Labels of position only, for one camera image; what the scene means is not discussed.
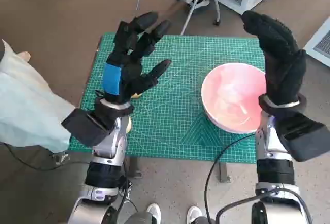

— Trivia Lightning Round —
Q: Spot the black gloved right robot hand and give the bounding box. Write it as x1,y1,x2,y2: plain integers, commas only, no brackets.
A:
241,10,307,106

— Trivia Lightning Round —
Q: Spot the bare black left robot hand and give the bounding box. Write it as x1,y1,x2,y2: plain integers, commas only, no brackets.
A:
102,11,173,104

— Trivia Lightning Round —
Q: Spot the pink bowl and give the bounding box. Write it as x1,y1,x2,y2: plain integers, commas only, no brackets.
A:
201,63,268,134

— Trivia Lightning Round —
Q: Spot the white vented appliance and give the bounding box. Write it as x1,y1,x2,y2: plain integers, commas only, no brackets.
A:
303,15,330,67

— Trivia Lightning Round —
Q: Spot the green cutting mat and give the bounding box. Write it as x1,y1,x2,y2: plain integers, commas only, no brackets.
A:
78,33,268,165

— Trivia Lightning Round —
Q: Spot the white metal pole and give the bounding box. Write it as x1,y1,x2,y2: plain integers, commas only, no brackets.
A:
180,0,212,36

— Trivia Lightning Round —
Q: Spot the metal table leg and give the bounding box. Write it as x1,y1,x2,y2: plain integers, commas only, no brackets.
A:
219,162,230,183
130,157,142,178

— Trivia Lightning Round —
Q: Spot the small white plug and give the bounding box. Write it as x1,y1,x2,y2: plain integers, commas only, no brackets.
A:
55,152,71,166

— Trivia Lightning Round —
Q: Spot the person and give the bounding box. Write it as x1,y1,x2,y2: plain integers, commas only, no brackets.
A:
0,38,75,155

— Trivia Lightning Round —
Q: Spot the white shoe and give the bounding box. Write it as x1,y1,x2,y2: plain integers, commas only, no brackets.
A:
187,205,203,221
146,203,162,224

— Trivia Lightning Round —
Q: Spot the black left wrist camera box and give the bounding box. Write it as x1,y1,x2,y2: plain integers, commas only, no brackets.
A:
61,108,114,147

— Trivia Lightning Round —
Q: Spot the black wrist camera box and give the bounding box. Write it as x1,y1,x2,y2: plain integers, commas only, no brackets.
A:
61,108,114,147
274,112,330,162

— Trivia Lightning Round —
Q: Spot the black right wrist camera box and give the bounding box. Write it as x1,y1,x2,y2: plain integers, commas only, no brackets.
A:
274,112,330,162

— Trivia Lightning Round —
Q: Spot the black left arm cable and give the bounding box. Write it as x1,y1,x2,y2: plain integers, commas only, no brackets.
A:
117,154,139,213

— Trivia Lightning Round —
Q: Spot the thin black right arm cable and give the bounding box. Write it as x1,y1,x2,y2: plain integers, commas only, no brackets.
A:
204,132,258,224

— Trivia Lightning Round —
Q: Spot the thin black floor cable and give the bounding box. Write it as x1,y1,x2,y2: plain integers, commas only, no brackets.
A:
0,143,91,171

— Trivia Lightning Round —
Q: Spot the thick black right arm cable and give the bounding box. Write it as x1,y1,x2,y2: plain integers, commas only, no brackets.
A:
216,189,315,224

